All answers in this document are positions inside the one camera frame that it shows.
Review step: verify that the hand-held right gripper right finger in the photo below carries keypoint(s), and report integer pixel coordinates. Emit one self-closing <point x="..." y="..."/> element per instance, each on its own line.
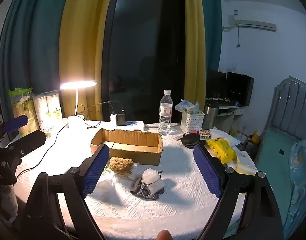
<point x="207" y="172"/>

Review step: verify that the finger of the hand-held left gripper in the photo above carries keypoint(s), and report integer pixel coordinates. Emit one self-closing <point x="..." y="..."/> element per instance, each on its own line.
<point x="30" y="138"/>
<point x="15" y="123"/>

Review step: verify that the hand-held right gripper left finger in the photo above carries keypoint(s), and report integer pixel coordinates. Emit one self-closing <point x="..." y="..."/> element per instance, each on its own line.
<point x="95" y="170"/>

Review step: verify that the brown loofah sponge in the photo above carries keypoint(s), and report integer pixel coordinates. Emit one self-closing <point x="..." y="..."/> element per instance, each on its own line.
<point x="120" y="165"/>

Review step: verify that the cardboard box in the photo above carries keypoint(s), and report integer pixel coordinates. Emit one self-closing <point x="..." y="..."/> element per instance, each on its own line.
<point x="133" y="155"/>

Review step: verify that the grey dotted sock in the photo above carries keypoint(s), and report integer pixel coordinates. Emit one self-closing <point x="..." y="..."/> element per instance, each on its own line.
<point x="145" y="192"/>

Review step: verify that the bubble wrap wad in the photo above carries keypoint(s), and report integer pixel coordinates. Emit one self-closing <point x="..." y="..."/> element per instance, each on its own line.
<point x="153" y="180"/>

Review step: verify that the person's right hand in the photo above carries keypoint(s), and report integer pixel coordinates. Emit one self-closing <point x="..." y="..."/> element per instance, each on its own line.
<point x="165" y="236"/>

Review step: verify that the green topped snack bag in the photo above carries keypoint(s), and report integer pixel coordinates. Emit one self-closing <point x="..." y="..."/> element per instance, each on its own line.
<point x="24" y="110"/>

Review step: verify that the yellow plastic bag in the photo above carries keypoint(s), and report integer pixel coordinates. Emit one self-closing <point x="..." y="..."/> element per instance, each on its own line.
<point x="221" y="150"/>

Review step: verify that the black round zip pouch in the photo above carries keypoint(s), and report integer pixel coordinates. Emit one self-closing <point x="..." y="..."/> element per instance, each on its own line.
<point x="190" y="141"/>

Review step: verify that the patterned card box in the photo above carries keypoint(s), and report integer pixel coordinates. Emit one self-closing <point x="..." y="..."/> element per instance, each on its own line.
<point x="204" y="134"/>

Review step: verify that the white papers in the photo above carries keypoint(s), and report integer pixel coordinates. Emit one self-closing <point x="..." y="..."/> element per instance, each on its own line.
<point x="244" y="158"/>

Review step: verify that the white embossed tablecloth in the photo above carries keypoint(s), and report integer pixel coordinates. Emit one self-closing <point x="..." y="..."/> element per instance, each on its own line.
<point x="178" y="205"/>

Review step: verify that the white desk lamp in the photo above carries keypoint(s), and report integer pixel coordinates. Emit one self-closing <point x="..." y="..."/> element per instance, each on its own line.
<point x="76" y="122"/>

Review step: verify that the white plastic basket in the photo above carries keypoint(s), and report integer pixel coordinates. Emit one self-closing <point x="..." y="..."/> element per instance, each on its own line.
<point x="191" y="122"/>

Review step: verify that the white charger plug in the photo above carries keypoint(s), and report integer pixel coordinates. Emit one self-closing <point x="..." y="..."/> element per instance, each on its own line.
<point x="113" y="120"/>

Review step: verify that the steel flask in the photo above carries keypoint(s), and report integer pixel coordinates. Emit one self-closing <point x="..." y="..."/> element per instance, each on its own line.
<point x="210" y="116"/>

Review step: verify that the black power adapter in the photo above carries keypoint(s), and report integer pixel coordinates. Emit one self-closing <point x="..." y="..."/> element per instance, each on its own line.
<point x="121" y="117"/>

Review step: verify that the white power strip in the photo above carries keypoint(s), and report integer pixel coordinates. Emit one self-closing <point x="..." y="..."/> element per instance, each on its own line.
<point x="134" y="125"/>

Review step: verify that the white side desk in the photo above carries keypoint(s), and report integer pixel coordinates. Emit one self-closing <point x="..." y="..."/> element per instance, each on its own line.
<point x="229" y="112"/>

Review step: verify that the yellow tissue pack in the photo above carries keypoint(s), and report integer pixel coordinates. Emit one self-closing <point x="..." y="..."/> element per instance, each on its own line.
<point x="194" y="108"/>

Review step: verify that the teal printed bedding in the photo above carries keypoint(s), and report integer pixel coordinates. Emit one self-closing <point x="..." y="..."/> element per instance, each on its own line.
<point x="275" y="160"/>

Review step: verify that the clear water bottle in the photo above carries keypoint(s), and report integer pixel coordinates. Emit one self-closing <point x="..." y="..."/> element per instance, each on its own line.
<point x="165" y="115"/>

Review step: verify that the blue plastic bag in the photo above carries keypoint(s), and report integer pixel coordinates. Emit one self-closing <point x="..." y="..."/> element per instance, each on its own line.
<point x="183" y="105"/>

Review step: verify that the teal curtain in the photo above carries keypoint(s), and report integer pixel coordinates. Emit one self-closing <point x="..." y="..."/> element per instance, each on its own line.
<point x="30" y="42"/>
<point x="212" y="30"/>

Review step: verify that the black monitor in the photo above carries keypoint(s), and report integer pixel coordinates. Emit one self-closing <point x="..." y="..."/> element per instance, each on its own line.
<point x="239" y="88"/>
<point x="215" y="85"/>

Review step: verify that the yellow curtain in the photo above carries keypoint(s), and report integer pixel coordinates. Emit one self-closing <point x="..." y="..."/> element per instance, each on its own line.
<point x="194" y="42"/>
<point x="83" y="42"/>

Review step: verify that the dark glass door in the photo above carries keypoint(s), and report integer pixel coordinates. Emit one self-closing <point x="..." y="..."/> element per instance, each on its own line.
<point x="143" y="55"/>

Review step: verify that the white air conditioner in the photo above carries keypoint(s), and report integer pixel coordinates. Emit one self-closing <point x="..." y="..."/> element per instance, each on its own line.
<point x="255" y="25"/>

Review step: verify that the grey metal bed frame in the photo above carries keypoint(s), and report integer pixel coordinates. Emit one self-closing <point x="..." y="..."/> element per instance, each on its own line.
<point x="290" y="100"/>

